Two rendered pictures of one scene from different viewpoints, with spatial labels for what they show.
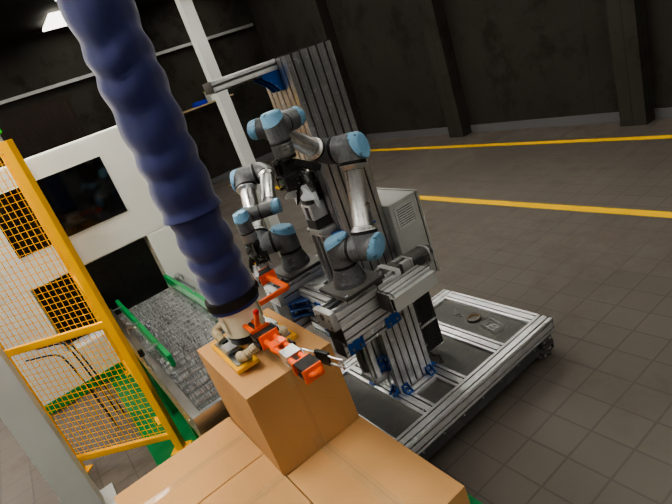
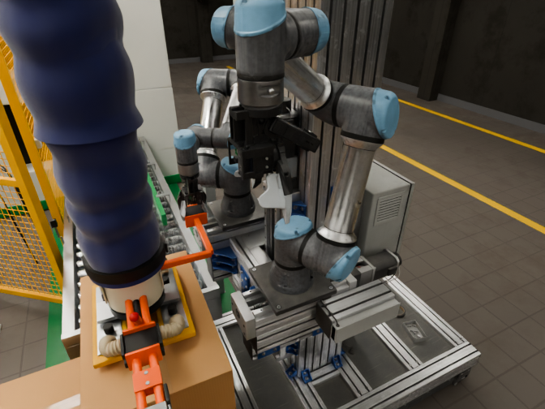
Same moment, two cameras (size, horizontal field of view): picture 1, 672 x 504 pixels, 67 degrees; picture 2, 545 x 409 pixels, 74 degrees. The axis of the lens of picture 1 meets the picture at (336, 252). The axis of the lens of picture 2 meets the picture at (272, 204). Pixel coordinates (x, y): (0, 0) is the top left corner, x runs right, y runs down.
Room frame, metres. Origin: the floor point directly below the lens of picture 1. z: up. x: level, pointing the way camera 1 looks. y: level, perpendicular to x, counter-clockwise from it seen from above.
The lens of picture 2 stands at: (1.17, 0.00, 1.89)
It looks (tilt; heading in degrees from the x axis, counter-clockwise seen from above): 31 degrees down; 3
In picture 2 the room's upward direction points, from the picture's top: straight up
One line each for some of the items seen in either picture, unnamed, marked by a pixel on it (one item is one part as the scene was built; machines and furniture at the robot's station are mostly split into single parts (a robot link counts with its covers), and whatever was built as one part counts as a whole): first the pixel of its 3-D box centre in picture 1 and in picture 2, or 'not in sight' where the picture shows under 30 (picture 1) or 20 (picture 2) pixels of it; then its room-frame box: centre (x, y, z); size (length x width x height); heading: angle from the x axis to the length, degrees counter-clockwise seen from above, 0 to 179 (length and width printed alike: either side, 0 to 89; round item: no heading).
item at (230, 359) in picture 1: (232, 350); (108, 314); (1.95, 0.56, 0.99); 0.34 x 0.10 x 0.05; 26
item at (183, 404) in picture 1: (146, 359); (71, 219); (3.19, 1.48, 0.50); 2.31 x 0.05 x 0.19; 28
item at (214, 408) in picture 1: (253, 381); (147, 313); (2.32, 0.64, 0.58); 0.70 x 0.03 x 0.06; 118
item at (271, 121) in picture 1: (275, 127); (261, 38); (1.77, 0.05, 1.82); 0.09 x 0.08 x 0.11; 145
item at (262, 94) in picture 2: (283, 149); (261, 92); (1.77, 0.05, 1.74); 0.08 x 0.08 x 0.05
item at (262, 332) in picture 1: (265, 335); (142, 345); (1.77, 0.37, 1.09); 0.10 x 0.08 x 0.06; 116
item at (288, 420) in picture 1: (274, 382); (156, 355); (1.99, 0.46, 0.74); 0.60 x 0.40 x 0.40; 27
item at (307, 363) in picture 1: (307, 368); not in sight; (1.45, 0.22, 1.09); 0.08 x 0.07 x 0.05; 26
